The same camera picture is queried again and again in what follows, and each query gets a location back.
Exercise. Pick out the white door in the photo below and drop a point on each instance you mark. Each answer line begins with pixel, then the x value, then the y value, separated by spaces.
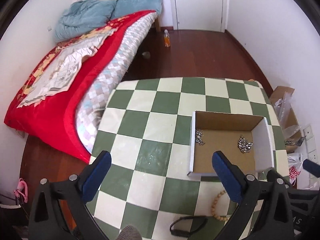
pixel 207 15

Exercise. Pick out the embroidered white bed cover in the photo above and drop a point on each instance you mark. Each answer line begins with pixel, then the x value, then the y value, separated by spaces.
pixel 58 70

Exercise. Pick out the orange drink bottle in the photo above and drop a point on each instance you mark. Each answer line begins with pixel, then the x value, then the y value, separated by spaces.
pixel 166 38

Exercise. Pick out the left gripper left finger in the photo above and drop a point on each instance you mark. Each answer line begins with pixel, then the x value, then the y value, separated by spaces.
pixel 46 219

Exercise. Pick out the green white checkered tablecloth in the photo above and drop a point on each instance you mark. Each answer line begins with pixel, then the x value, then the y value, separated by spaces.
pixel 146 129

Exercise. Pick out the brown cardboard box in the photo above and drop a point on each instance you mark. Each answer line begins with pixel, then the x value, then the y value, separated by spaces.
pixel 281 100

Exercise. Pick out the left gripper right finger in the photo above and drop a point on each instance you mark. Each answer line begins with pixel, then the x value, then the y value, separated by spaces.
pixel 246 191

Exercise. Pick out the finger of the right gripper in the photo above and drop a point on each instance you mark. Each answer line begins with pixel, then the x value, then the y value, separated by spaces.
pixel 311 167

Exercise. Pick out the white red plastic bag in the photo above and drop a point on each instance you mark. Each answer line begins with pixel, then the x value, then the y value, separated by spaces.
pixel 295 162

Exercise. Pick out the white power strip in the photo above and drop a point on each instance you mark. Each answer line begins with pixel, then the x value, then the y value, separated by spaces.
pixel 311 182

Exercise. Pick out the pink slipper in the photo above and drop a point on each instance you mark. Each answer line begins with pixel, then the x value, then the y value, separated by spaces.
pixel 22 191

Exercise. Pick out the white cardboard jewelry box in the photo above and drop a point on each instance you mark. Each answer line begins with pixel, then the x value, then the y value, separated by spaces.
pixel 244 139

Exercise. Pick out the blue quilt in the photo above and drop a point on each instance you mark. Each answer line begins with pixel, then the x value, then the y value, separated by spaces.
pixel 85 15

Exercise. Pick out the black wristband watch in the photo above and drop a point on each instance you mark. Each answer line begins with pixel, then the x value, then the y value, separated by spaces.
pixel 187 226

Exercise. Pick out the red bed blanket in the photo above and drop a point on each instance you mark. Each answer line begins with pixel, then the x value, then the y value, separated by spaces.
pixel 53 119

